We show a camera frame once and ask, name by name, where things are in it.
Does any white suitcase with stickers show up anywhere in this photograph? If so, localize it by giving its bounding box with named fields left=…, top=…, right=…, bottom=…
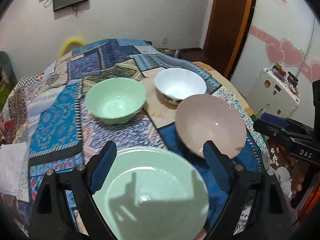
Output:
left=246, top=63, right=300, bottom=118

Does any white paper sheet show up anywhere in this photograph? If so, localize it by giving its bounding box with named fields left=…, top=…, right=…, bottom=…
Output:
left=0, top=142, right=27, bottom=197

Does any brown wooden door frame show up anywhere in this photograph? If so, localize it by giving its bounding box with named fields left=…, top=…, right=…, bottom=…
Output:
left=203, top=0, right=257, bottom=79

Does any patchwork patterned blanket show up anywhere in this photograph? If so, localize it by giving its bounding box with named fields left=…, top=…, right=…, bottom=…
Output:
left=1, top=39, right=270, bottom=237

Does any person's right hand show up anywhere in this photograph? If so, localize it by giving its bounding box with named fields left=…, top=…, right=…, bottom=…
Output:
left=291, top=161, right=304, bottom=194

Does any pink bowl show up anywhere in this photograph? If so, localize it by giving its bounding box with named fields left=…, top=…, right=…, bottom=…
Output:
left=175, top=94, right=247, bottom=159

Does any mint green bowl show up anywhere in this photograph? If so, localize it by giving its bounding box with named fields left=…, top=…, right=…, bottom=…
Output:
left=85, top=77, right=146, bottom=124

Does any white bowl with dark spots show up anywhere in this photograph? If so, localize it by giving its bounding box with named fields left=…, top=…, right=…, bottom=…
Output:
left=154, top=68, right=207, bottom=105

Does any grey plush toy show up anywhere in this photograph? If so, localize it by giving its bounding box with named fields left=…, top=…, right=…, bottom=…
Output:
left=0, top=51, right=17, bottom=86

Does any mint green plate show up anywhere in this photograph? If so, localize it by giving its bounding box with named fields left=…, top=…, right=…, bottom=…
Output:
left=93, top=147, right=209, bottom=239

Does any white wardrobe with pink hearts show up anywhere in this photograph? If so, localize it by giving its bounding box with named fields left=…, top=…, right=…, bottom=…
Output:
left=231, top=0, right=319, bottom=127

